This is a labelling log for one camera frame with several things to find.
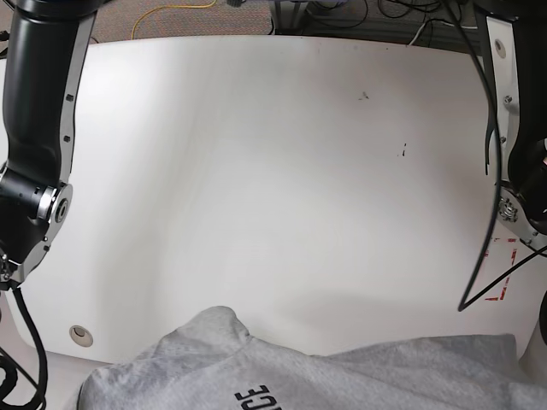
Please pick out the grey printed T-shirt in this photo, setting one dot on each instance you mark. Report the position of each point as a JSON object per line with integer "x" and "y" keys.
{"x": 213, "y": 362}

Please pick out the black robot arm image-left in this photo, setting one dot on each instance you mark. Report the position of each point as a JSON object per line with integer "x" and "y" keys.
{"x": 48, "y": 42}

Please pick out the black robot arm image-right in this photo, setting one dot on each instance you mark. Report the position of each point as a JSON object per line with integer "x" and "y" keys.
{"x": 511, "y": 64}

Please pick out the grey metal frame leg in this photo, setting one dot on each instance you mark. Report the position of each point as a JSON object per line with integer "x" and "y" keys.
{"x": 288, "y": 17}

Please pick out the left table cable grommet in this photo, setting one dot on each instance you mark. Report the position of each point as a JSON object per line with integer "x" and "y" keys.
{"x": 81, "y": 336}

